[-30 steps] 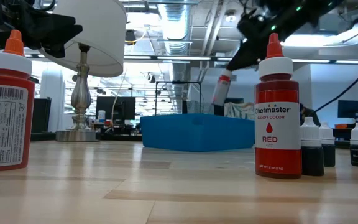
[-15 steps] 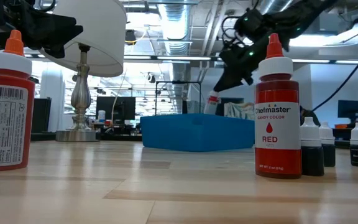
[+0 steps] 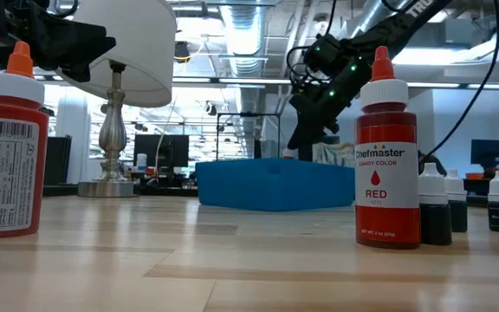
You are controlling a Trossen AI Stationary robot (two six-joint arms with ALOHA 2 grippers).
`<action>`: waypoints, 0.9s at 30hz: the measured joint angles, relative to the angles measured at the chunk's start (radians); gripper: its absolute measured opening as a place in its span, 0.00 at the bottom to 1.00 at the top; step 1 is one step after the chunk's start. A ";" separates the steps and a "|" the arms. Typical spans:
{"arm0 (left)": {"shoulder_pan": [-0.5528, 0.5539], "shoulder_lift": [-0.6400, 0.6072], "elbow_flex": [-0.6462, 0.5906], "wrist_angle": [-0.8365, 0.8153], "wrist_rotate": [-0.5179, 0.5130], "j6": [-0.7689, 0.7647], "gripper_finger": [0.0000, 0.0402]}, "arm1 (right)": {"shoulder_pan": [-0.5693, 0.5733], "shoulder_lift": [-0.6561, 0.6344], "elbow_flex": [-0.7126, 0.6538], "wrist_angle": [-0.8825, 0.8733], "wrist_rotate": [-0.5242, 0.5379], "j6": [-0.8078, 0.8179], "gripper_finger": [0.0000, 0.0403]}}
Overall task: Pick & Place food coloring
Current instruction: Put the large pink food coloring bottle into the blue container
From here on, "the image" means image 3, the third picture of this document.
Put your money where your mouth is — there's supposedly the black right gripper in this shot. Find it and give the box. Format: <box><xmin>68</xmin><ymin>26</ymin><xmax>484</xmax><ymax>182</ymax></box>
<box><xmin>287</xmin><ymin>58</ymin><xmax>373</xmax><ymax>162</ymax></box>

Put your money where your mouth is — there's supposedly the large red food coloring bottle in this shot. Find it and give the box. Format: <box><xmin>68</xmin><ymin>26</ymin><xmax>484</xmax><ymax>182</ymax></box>
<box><xmin>354</xmin><ymin>45</ymin><xmax>422</xmax><ymax>250</ymax></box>

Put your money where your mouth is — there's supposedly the large orange food coloring bottle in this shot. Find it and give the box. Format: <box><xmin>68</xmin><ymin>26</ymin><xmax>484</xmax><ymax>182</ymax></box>
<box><xmin>0</xmin><ymin>41</ymin><xmax>50</xmax><ymax>240</ymax></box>

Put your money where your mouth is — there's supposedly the small dark dropper bottle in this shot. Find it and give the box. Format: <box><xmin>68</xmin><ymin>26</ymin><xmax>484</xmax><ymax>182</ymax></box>
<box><xmin>418</xmin><ymin>162</ymin><xmax>453</xmax><ymax>246</ymax></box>
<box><xmin>444</xmin><ymin>168</ymin><xmax>469</xmax><ymax>233</ymax></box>

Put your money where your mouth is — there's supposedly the dark monitor on arm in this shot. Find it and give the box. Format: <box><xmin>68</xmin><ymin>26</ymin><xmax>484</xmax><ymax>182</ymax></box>
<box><xmin>470</xmin><ymin>139</ymin><xmax>499</xmax><ymax>166</ymax></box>

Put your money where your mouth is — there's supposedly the grey cloth cover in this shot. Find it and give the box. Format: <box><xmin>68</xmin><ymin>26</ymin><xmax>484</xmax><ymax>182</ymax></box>
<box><xmin>312</xmin><ymin>142</ymin><xmax>356</xmax><ymax>168</ymax></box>

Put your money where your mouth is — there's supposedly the blue plastic tray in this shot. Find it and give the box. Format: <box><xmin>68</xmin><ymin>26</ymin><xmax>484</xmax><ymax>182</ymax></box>
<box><xmin>195</xmin><ymin>158</ymin><xmax>357</xmax><ymax>212</ymax></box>

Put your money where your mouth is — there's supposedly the black cabinet panel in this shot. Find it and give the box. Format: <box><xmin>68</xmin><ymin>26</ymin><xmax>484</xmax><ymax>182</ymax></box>
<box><xmin>43</xmin><ymin>135</ymin><xmax>73</xmax><ymax>186</ymax></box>

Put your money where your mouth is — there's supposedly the person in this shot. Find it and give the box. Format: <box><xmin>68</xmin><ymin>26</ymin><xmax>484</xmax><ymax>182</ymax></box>
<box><xmin>418</xmin><ymin>150</ymin><xmax>449</xmax><ymax>174</ymax></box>

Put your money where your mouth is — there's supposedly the black computer monitor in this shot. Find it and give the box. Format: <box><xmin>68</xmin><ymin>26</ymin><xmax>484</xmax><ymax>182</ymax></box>
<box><xmin>133</xmin><ymin>133</ymin><xmax>190</xmax><ymax>170</ymax></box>

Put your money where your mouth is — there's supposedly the black ceiling device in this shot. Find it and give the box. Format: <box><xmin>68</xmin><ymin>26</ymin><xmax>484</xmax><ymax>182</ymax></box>
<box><xmin>173</xmin><ymin>41</ymin><xmax>191</xmax><ymax>64</ymax></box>

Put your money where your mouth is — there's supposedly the white shade silver table lamp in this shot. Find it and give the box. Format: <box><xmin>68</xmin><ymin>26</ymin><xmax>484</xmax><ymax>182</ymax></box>
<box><xmin>49</xmin><ymin>0</ymin><xmax>178</xmax><ymax>199</ymax></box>

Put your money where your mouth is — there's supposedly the black metal frame rig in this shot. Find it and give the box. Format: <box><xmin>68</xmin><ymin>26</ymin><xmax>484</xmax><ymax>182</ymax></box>
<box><xmin>216</xmin><ymin>112</ymin><xmax>282</xmax><ymax>161</ymax></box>

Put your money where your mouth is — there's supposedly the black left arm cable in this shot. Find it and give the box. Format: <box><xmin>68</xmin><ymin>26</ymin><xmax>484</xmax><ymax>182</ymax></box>
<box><xmin>52</xmin><ymin>0</ymin><xmax>81</xmax><ymax>19</ymax></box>

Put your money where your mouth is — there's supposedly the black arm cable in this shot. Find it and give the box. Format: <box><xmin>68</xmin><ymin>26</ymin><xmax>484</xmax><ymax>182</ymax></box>
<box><xmin>420</xmin><ymin>0</ymin><xmax>499</xmax><ymax>165</ymax></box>
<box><xmin>52</xmin><ymin>0</ymin><xmax>81</xmax><ymax>19</ymax></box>

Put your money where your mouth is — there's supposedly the silver ribbed ceiling duct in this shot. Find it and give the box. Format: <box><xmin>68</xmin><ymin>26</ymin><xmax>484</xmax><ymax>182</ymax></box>
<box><xmin>221</xmin><ymin>3</ymin><xmax>268</xmax><ymax>159</ymax></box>

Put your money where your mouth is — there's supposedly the silver spiral ceiling duct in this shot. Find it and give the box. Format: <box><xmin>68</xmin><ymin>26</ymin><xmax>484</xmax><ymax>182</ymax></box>
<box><xmin>338</xmin><ymin>0</ymin><xmax>389</xmax><ymax>40</ymax></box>

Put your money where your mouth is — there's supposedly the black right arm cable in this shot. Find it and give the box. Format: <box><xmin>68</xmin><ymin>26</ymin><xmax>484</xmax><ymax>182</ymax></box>
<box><xmin>420</xmin><ymin>0</ymin><xmax>499</xmax><ymax>165</ymax></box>

